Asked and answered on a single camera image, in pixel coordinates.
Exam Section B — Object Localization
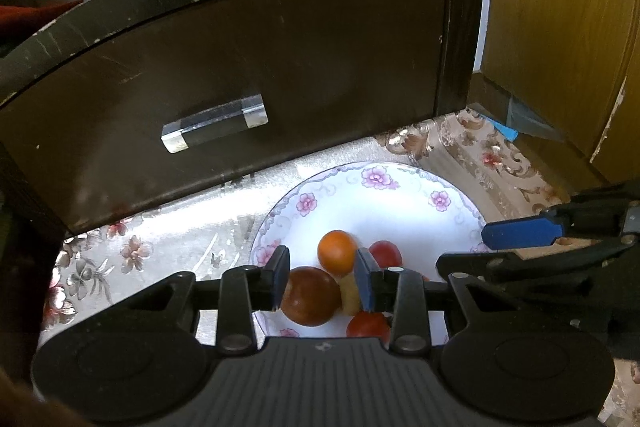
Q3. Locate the wooden wardrobe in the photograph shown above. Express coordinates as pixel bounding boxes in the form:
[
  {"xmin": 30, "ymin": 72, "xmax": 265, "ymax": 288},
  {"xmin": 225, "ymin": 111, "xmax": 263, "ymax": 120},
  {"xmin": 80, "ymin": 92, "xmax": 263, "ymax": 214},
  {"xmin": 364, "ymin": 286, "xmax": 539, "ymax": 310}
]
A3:
[{"xmin": 479, "ymin": 0, "xmax": 640, "ymax": 184}]

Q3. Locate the small orange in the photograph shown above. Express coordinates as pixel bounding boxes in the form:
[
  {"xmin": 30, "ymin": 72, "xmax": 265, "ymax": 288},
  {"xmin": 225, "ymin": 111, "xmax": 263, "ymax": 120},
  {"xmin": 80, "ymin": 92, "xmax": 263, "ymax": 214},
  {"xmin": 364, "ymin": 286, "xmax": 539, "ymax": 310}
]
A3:
[{"xmin": 318, "ymin": 230, "xmax": 357, "ymax": 274}]

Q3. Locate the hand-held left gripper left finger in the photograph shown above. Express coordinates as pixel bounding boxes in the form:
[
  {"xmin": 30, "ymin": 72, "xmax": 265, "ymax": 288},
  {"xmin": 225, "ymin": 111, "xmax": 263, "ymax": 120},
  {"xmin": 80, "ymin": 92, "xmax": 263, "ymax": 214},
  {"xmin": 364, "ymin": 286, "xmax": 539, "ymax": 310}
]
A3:
[{"xmin": 112, "ymin": 245, "xmax": 292, "ymax": 354}]

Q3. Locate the white floral plate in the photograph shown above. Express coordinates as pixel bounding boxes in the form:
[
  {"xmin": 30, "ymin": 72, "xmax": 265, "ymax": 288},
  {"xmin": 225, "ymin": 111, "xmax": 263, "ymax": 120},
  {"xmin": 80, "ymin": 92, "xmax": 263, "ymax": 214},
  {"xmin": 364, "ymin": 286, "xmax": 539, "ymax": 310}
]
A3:
[{"xmin": 249, "ymin": 161, "xmax": 493, "ymax": 344}]

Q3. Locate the clear drawer handle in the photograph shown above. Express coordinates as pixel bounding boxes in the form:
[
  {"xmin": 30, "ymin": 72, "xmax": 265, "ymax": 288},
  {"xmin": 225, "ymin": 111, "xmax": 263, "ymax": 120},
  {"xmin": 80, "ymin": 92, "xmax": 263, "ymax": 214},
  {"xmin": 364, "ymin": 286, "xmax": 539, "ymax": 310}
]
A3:
[{"xmin": 161, "ymin": 94, "xmax": 269, "ymax": 154}]

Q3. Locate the floral beige tablecloth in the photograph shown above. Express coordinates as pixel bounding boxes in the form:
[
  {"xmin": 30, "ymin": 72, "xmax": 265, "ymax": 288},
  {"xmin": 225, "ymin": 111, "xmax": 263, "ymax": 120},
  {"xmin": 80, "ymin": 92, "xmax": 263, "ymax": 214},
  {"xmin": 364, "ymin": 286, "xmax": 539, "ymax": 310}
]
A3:
[{"xmin": 40, "ymin": 107, "xmax": 640, "ymax": 427}]

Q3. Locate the red cloth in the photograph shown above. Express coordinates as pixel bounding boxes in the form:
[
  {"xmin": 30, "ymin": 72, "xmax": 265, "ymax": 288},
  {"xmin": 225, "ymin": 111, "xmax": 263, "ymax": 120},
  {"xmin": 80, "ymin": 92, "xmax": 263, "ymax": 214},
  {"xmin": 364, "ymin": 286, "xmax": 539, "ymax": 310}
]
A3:
[{"xmin": 0, "ymin": 0, "xmax": 84, "ymax": 58}]

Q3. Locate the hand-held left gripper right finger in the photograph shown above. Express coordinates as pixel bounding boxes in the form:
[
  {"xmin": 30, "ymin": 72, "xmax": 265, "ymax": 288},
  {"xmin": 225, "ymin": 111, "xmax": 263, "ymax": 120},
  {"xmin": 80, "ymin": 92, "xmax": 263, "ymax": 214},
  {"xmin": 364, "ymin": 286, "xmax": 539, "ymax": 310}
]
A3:
[{"xmin": 354, "ymin": 247, "xmax": 507, "ymax": 354}]

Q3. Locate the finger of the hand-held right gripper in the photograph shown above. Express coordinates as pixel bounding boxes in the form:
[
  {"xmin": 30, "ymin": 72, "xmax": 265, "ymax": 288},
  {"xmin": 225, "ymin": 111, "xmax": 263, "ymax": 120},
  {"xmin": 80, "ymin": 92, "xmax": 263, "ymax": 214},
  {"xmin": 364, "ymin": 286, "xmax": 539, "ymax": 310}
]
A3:
[
  {"xmin": 436, "ymin": 236, "xmax": 640, "ymax": 287},
  {"xmin": 481, "ymin": 179, "xmax": 640, "ymax": 251}
]

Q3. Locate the dark wooden drawer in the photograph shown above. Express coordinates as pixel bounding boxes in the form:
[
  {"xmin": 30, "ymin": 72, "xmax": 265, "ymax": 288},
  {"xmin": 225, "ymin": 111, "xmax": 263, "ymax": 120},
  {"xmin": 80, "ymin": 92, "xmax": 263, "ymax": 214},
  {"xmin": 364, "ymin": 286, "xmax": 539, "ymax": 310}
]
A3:
[
  {"xmin": 0, "ymin": 0, "xmax": 489, "ymax": 239},
  {"xmin": 0, "ymin": 0, "xmax": 449, "ymax": 234}
]

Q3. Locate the dark red tomato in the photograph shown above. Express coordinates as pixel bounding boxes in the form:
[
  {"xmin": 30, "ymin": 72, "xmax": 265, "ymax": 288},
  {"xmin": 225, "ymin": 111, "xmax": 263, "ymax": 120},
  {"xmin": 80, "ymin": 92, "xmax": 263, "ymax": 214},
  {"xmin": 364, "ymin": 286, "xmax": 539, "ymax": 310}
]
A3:
[{"xmin": 280, "ymin": 267, "xmax": 343, "ymax": 327}]

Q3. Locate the yellow fruit piece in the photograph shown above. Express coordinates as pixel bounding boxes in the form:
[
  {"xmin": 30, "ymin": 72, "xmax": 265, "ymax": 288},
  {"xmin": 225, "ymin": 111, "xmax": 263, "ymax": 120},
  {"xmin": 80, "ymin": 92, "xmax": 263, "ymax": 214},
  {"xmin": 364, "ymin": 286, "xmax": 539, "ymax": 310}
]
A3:
[{"xmin": 339, "ymin": 273, "xmax": 364, "ymax": 316}]

